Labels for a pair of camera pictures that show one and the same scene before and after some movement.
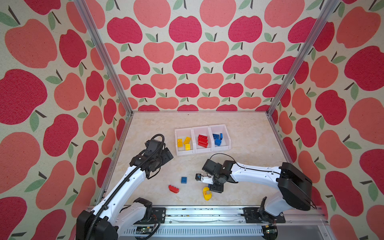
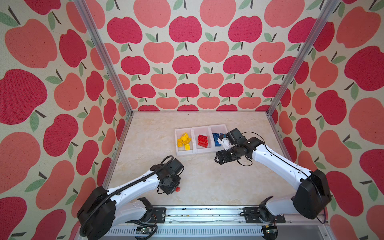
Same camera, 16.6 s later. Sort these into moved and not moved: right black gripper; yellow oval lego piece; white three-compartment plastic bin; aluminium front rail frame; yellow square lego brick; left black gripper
Moved: right black gripper; left black gripper; yellow oval lego piece
Not moved: yellow square lego brick; aluminium front rail frame; white three-compartment plastic bin
